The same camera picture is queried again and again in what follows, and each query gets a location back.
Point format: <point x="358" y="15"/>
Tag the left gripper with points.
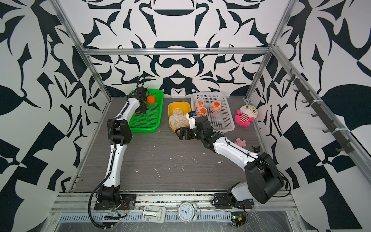
<point x="143" y="110"/>

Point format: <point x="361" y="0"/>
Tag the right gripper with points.
<point x="187" y="129"/>

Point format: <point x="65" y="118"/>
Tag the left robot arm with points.
<point x="119" y="136"/>

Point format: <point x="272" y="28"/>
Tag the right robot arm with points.
<point x="263" y="179"/>

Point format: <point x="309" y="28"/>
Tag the white perforated plastic basket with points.
<point x="222" y="120"/>

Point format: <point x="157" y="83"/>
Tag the green plastic basket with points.
<point x="149" y="122"/>

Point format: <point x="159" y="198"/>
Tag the yellow plastic tray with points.
<point x="183" y="106"/>

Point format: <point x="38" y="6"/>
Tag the small pink plush toy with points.
<point x="241" y="143"/>

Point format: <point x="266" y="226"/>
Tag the pink white plush toy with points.
<point x="246" y="115"/>

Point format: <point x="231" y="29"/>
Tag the small black toy figure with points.
<point x="256" y="149"/>

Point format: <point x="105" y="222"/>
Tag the white analog clock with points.
<point x="187" y="212"/>

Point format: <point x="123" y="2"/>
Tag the small green circuit board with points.
<point x="238" y="219"/>

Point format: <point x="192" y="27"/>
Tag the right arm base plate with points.
<point x="227" y="201"/>

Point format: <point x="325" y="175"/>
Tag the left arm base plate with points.
<point x="124" y="202"/>

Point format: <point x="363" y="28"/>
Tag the black hook rail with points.
<point x="322" y="111"/>

